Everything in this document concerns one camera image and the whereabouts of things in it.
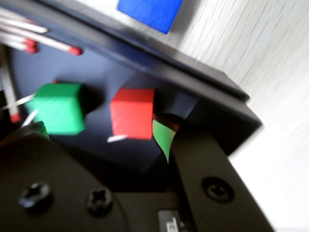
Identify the blue wooden cube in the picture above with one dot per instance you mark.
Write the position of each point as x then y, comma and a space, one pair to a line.
154, 12

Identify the red wooden cube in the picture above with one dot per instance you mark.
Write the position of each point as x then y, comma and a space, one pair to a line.
131, 113

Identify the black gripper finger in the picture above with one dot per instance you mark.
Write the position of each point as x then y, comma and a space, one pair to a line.
36, 169

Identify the green wooden cube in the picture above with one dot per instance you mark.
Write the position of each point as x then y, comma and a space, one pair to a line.
58, 108

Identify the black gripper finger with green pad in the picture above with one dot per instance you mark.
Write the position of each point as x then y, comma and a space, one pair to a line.
205, 169

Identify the black cardboard box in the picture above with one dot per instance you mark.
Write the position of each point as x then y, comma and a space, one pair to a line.
101, 67

